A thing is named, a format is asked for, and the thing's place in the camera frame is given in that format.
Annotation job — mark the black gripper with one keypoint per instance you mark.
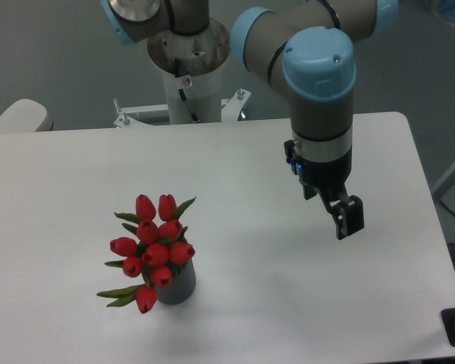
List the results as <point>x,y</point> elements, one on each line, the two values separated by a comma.
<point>328,180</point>

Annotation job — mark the red tulip bouquet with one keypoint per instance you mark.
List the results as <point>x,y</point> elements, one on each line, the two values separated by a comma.
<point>149,224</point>

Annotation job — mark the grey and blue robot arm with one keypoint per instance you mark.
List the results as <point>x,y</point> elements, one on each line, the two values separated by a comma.
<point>304,54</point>

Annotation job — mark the dark grey ribbed vase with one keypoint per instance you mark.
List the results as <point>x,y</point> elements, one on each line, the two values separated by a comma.
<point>168,269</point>

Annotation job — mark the beige chair armrest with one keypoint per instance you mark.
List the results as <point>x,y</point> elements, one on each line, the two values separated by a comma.
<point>25,116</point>

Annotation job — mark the white pedestal base frame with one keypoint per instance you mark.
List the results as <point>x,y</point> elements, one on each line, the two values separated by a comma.
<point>229,110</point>

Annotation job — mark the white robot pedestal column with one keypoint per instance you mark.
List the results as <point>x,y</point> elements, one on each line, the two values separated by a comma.
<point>192,66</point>

